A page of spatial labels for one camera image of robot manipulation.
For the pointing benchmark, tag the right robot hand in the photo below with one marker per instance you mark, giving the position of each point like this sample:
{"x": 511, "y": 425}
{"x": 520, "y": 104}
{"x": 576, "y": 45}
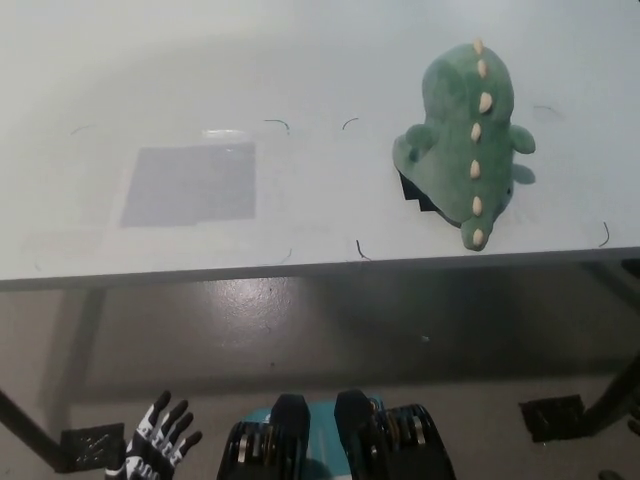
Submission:
{"x": 635, "y": 426}

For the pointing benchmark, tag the grey tape square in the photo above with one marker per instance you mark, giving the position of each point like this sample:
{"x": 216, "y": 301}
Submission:
{"x": 192, "y": 185}

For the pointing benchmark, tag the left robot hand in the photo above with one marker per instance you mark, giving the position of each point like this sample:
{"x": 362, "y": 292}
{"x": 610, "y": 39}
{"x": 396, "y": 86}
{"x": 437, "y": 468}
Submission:
{"x": 155, "y": 440}

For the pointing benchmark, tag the green plush dinosaur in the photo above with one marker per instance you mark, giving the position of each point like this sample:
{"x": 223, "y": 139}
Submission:
{"x": 460, "y": 145}

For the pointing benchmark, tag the black and teal robot torso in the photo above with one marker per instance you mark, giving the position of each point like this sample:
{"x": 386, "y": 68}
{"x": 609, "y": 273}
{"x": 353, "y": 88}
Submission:
{"x": 350, "y": 450}

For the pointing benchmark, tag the black tape cross patch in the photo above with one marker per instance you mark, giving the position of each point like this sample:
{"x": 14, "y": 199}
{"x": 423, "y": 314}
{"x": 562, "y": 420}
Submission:
{"x": 415, "y": 192}

